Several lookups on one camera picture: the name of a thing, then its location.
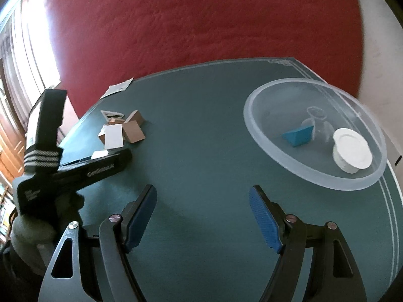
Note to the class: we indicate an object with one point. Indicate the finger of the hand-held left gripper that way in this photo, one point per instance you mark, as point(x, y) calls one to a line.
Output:
point(121, 160)

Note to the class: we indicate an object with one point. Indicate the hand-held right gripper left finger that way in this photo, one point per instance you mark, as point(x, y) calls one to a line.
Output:
point(141, 218)

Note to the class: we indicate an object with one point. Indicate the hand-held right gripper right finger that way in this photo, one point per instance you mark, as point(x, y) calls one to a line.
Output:
point(264, 223)

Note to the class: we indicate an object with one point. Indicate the brown wooden block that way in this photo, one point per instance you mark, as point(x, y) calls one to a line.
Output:
point(133, 132)

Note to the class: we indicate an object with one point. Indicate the orange rectangular block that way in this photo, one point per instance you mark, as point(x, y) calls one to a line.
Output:
point(116, 120)

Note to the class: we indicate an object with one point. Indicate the clear plastic bowl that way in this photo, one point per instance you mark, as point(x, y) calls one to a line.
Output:
point(355, 113)

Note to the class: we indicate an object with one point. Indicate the person's left hand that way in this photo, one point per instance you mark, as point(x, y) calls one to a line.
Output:
point(30, 232)

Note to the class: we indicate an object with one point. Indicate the small white flat block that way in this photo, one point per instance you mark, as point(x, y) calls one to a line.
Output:
point(100, 154)

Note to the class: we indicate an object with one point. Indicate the white-faced wooden block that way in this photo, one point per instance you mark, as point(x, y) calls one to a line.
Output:
point(111, 137)

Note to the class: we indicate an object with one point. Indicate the wooden door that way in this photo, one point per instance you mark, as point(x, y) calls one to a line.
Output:
point(12, 138)

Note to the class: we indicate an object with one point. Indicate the wooden wedge block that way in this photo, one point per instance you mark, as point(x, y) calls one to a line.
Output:
point(136, 117)

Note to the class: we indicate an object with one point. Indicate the white striped triangular block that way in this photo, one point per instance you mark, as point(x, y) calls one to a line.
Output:
point(110, 113)

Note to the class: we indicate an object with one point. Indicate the white paper sheet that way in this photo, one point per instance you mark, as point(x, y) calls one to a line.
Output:
point(118, 87)

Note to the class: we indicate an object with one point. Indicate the row of books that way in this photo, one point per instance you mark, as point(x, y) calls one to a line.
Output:
point(3, 207)

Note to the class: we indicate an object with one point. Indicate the green striped table mat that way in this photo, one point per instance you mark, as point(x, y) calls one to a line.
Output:
point(201, 138)

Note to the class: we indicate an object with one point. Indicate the blue triangular block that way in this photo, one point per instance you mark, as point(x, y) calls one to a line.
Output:
point(297, 137)

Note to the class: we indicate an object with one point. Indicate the white cup with lid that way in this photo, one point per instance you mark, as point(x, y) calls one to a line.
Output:
point(351, 149)

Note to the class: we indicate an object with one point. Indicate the small clear glass cup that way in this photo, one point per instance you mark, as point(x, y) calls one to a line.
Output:
point(318, 122)

